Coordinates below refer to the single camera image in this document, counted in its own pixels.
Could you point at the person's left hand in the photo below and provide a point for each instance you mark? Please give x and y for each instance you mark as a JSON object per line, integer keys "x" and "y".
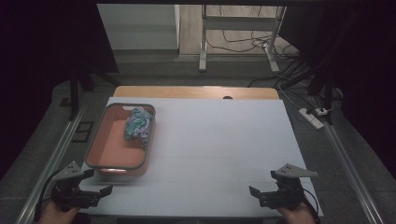
{"x": 56, "y": 215}

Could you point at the white power strip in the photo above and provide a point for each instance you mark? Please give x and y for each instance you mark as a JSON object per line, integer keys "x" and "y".
{"x": 311, "y": 118}

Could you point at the white table mat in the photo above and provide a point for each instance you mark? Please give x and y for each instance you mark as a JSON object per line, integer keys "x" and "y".
{"x": 218, "y": 140}

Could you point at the metal floor rail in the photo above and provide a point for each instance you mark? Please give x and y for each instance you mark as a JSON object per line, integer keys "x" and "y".
{"x": 345, "y": 161}
{"x": 49, "y": 168}

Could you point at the black curtain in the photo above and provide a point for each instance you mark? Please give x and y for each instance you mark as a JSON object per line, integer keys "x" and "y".
{"x": 367, "y": 77}
{"x": 37, "y": 62}

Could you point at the black floor bracket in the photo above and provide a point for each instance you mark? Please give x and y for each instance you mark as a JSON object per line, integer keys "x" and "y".
{"x": 82, "y": 132}

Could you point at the white plug adapter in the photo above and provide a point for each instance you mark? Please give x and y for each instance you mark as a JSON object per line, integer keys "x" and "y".
{"x": 323, "y": 111}

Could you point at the white metal desk frame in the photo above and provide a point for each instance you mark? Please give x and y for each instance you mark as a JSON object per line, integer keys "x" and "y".
{"x": 204, "y": 46}

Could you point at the person's right hand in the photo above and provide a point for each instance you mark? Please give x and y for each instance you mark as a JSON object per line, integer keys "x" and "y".
{"x": 297, "y": 216}

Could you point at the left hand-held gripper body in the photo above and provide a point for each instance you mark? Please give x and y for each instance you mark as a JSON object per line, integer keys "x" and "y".
{"x": 70, "y": 194}

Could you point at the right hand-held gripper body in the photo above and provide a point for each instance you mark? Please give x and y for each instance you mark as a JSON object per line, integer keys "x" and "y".
{"x": 285, "y": 196}

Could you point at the colourful patterned cloth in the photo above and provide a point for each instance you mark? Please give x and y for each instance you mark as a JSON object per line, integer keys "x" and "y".
{"x": 138, "y": 124}

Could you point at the orange plastic basket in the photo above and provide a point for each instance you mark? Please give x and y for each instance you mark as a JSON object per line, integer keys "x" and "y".
{"x": 115, "y": 147}

